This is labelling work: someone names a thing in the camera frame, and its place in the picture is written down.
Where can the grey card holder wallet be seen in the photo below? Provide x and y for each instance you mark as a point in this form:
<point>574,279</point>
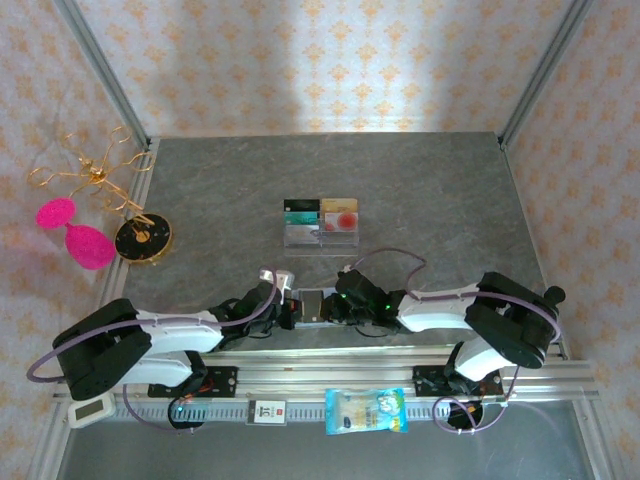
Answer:
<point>311,306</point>

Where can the clear acrylic card stand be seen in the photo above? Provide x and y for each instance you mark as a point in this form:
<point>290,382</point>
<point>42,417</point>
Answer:
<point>322,245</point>

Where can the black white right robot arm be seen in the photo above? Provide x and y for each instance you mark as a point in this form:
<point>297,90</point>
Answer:
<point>510,325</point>

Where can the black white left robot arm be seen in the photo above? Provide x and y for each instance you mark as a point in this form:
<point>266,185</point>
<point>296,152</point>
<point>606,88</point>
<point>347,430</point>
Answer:
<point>100,350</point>

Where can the silver white VIP card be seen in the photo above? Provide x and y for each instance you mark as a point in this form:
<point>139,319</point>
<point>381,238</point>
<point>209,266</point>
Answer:
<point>302,235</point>

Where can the white card red circle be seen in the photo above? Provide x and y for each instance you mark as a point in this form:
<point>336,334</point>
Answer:
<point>342,221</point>

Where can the teal card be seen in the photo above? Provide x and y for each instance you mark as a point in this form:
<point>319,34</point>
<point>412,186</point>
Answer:
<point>301,217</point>

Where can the white label card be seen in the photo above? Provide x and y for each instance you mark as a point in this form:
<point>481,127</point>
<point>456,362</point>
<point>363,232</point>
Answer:
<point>266,412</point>

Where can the gold VIP card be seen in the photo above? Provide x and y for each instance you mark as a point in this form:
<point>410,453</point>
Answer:
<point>340,205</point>

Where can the black card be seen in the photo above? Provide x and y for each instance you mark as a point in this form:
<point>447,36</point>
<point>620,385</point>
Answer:
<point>301,205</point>

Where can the blue snack packet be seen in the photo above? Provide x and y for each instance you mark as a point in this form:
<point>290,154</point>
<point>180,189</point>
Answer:
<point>365,412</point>

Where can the black round connector hub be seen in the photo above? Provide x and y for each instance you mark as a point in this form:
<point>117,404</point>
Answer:
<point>462,417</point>
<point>187,417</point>

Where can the pink hourglass shaped sponge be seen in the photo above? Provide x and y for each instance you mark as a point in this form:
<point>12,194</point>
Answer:
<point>87,247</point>

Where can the white digital timer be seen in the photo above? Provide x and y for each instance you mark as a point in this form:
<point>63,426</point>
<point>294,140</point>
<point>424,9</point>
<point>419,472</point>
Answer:
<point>90,412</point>

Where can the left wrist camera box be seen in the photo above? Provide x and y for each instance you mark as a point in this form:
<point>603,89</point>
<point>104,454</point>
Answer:
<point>277,284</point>

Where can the aluminium rail frame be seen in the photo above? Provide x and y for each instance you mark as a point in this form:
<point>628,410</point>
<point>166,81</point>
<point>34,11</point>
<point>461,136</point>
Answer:
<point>320,372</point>

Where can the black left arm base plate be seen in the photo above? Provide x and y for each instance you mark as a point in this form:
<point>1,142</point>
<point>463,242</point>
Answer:
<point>220,382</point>

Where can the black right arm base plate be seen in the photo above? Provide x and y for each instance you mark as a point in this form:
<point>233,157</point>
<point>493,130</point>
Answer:
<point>427,382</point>

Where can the aluminium corner post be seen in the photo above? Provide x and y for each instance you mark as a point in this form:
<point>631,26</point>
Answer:
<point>540,85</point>
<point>110,85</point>

